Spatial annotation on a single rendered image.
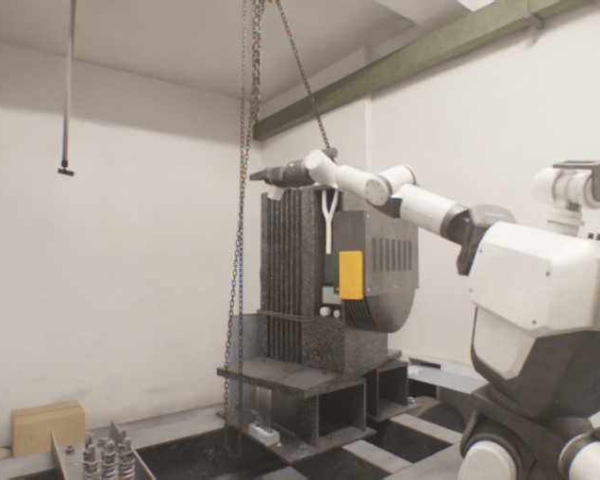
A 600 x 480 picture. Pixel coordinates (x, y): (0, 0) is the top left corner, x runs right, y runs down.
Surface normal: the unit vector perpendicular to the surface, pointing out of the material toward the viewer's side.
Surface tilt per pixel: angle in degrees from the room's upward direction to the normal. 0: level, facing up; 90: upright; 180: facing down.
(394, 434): 90
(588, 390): 114
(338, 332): 90
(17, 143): 90
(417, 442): 90
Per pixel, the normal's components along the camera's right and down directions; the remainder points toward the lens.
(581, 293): -0.52, -0.05
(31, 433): 0.62, -0.04
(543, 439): -0.74, -0.04
